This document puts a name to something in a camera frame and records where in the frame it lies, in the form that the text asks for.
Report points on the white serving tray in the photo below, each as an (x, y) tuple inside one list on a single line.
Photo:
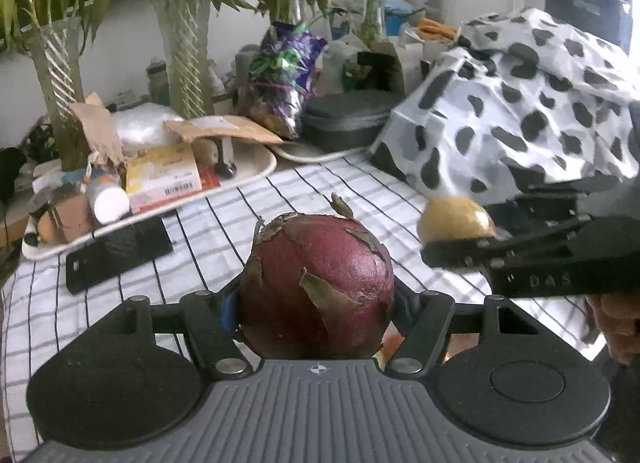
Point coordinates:
[(300, 155), (250, 168)]

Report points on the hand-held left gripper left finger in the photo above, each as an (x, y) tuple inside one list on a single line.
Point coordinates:
[(227, 313)]

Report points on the black round object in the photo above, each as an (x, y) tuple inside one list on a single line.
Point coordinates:
[(10, 173)]

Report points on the yellow box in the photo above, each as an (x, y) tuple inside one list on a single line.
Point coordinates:
[(162, 178)]

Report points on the small brown box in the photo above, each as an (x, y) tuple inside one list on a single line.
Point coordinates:
[(65, 223)]

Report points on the brown paper envelope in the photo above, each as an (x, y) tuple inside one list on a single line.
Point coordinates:
[(220, 128)]

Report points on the blue plastic item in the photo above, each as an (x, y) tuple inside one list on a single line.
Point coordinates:
[(400, 13)]

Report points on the white bottle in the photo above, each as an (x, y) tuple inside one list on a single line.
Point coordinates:
[(107, 200)]

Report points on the black smartphone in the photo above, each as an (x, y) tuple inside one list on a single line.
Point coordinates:
[(120, 253)]

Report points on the plant in tall glass vase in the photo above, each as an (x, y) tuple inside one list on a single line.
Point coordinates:
[(187, 58), (55, 78)]

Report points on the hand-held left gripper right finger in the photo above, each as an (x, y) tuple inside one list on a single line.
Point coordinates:
[(427, 328)]

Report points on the cow-print cloth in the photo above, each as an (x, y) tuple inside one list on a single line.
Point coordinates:
[(525, 108)]

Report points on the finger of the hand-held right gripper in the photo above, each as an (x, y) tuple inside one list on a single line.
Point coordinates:
[(460, 255), (540, 208)]

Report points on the clear plastic bag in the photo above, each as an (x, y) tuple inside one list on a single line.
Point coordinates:
[(142, 125)]

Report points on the purple snack bag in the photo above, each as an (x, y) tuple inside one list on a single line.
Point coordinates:
[(282, 78)]

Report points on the grey zip case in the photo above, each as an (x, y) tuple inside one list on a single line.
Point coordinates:
[(345, 118)]

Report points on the checked tablecloth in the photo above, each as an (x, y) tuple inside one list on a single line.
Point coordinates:
[(200, 253)]

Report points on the red dragon fruit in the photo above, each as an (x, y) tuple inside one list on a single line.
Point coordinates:
[(320, 288)]

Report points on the person's right hand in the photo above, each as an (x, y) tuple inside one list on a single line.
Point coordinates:
[(617, 328)]

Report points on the torn brown paper bag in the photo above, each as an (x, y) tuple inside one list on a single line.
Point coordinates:
[(97, 128)]

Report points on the orange snack pieces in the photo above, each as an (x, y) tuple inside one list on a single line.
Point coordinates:
[(437, 29)]

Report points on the dark paper bag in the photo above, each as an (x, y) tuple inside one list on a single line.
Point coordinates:
[(372, 68)]

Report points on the yellow-brown round fruit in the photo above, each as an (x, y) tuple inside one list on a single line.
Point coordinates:
[(457, 220)]

